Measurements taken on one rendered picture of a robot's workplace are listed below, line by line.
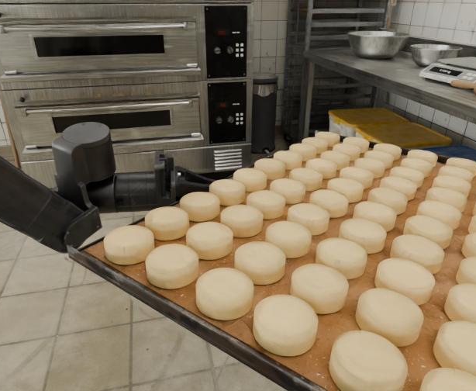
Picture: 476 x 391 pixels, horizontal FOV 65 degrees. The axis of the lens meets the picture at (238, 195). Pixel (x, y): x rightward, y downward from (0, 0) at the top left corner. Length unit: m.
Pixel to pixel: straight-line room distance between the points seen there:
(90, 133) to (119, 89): 1.98
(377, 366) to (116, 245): 0.25
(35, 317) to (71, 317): 0.16
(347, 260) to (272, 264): 0.07
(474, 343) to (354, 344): 0.09
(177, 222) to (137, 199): 0.12
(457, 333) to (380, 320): 0.05
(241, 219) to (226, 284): 0.12
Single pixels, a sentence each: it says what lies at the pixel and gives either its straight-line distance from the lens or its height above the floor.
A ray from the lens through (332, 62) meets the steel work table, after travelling 2.56.
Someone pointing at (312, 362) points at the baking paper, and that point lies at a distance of 0.31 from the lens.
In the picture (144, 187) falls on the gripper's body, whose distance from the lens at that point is 0.53.
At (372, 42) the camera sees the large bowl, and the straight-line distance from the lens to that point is 2.60.
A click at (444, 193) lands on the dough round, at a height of 0.99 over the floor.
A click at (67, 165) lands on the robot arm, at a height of 1.05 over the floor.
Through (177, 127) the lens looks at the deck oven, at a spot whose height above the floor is 0.48.
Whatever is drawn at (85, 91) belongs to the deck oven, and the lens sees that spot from 2.50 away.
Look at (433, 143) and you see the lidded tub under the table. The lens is 2.48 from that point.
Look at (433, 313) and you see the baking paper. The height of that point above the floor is 0.99.
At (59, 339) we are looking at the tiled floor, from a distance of 1.79.
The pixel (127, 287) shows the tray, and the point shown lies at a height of 1.00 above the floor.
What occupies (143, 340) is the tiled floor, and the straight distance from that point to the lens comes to 1.67.
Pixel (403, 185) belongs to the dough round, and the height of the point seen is 0.99.
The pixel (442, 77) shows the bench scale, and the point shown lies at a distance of 2.02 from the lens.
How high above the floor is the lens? 1.23
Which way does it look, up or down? 28 degrees down
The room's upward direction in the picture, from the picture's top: straight up
